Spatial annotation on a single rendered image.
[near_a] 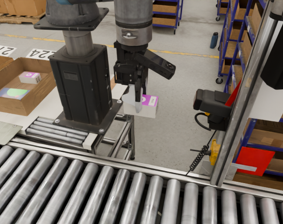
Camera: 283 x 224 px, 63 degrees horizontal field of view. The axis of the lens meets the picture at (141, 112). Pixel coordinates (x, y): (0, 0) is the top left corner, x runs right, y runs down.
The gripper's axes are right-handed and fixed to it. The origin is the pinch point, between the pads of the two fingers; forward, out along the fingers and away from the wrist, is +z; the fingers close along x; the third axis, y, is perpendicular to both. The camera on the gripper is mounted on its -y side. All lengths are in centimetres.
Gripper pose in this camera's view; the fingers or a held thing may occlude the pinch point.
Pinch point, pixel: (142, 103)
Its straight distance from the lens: 71.9
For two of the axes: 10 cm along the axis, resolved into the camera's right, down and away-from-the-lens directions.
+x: -2.4, 6.2, -7.5
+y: -9.7, -1.5, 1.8
